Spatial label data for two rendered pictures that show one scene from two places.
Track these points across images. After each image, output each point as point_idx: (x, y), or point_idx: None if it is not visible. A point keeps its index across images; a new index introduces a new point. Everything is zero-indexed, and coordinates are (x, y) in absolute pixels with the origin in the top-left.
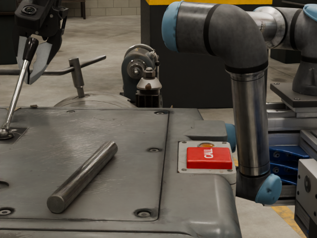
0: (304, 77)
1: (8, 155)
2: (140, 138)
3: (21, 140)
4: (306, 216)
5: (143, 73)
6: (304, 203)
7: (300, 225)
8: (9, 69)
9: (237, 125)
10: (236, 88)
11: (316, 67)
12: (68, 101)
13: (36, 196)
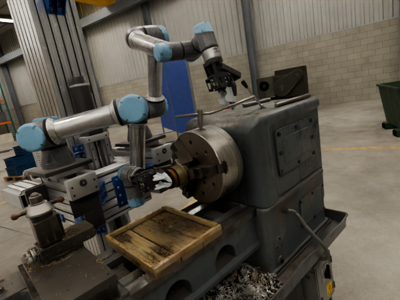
0: (69, 153)
1: (266, 105)
2: (228, 111)
3: (259, 108)
4: (112, 209)
5: (37, 199)
6: (163, 159)
7: (108, 221)
8: (241, 100)
9: (144, 151)
10: (144, 131)
11: (68, 147)
12: (208, 130)
13: (270, 102)
